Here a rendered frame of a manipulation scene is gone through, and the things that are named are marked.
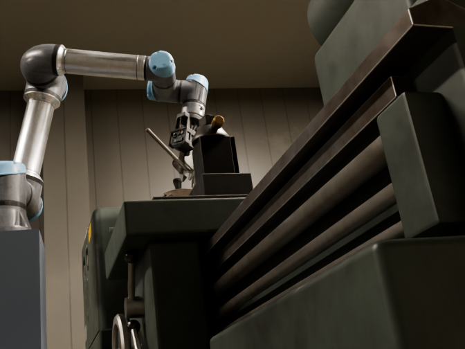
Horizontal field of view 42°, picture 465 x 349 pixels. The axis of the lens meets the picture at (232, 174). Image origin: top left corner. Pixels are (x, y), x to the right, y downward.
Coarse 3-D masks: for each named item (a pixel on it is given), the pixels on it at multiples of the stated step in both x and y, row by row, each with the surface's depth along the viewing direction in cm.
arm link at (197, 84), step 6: (192, 78) 195; (198, 78) 195; (204, 78) 197; (186, 84) 194; (192, 84) 194; (198, 84) 194; (204, 84) 196; (186, 90) 193; (192, 90) 193; (198, 90) 193; (204, 90) 195; (186, 96) 193; (192, 96) 192; (198, 96) 193; (204, 96) 194; (204, 102) 194
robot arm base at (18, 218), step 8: (0, 208) 160; (8, 208) 161; (16, 208) 162; (24, 208) 166; (0, 216) 159; (8, 216) 160; (16, 216) 161; (24, 216) 164; (0, 224) 157; (8, 224) 158; (16, 224) 160; (24, 224) 162
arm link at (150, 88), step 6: (150, 84) 193; (174, 84) 191; (180, 84) 194; (150, 90) 194; (156, 90) 191; (162, 90) 190; (168, 90) 190; (174, 90) 193; (180, 90) 193; (150, 96) 195; (156, 96) 194; (162, 96) 193; (168, 96) 194; (174, 96) 194; (180, 96) 201; (174, 102) 197; (180, 102) 196
